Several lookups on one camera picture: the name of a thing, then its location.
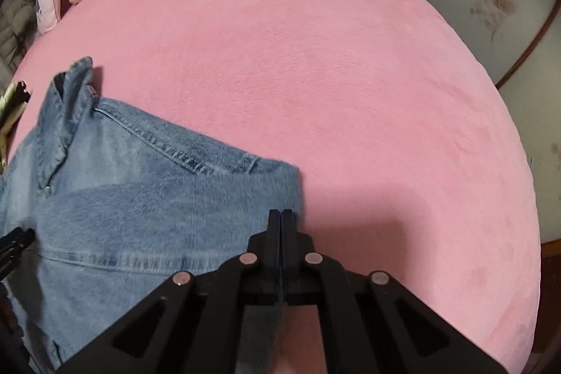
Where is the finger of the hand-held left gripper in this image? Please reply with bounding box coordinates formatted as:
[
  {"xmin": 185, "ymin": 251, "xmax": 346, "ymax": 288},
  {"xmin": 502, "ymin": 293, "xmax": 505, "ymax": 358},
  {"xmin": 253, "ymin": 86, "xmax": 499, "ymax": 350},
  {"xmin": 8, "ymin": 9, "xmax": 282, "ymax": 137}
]
[{"xmin": 0, "ymin": 227, "xmax": 35, "ymax": 281}]

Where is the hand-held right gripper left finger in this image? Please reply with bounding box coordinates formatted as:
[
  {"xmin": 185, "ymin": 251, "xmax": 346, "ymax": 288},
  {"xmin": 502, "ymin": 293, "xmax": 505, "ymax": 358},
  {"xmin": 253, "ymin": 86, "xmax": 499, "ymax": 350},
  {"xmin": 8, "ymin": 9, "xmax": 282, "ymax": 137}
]
[{"xmin": 55, "ymin": 210, "xmax": 281, "ymax": 374}]

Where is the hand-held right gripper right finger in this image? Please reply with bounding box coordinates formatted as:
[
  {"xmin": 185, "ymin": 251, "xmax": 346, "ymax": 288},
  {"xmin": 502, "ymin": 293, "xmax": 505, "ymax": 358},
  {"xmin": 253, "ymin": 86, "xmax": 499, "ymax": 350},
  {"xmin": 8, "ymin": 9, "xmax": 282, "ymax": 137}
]
[{"xmin": 281, "ymin": 208, "xmax": 510, "ymax": 374}]

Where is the blue denim jacket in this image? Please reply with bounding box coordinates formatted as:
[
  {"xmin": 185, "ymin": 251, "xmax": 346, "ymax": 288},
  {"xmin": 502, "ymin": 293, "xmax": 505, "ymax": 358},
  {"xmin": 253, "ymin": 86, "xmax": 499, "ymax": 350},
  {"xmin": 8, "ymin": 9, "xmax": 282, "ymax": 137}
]
[{"xmin": 0, "ymin": 56, "xmax": 305, "ymax": 374}]

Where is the light green black garment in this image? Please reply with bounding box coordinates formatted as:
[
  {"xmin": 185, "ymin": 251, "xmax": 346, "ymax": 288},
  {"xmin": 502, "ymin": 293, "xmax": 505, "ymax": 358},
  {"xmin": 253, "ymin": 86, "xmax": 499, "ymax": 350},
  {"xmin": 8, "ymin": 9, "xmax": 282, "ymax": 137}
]
[{"xmin": 0, "ymin": 80, "xmax": 32, "ymax": 174}]

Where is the bed with pink sheet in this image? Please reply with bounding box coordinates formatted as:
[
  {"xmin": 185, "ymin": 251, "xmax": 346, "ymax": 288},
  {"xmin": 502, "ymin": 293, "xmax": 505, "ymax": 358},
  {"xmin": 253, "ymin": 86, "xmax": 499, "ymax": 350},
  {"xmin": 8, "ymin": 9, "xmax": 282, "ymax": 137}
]
[{"xmin": 6, "ymin": 0, "xmax": 543, "ymax": 374}]

